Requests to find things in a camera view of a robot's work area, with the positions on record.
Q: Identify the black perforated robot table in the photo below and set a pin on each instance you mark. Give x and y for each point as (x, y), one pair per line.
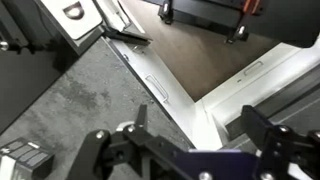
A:
(213, 11)

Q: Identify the black toaster with buttons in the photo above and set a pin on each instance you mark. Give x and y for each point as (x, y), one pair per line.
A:
(28, 156)

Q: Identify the white base cabinet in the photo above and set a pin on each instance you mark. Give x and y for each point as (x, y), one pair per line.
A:
(186, 110)

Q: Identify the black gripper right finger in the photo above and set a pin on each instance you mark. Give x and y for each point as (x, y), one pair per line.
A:
(283, 146)

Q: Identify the black glossy appliance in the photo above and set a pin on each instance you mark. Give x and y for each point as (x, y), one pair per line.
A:
(23, 76)

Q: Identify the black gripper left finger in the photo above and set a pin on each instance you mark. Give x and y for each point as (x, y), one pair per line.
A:
(140, 141)

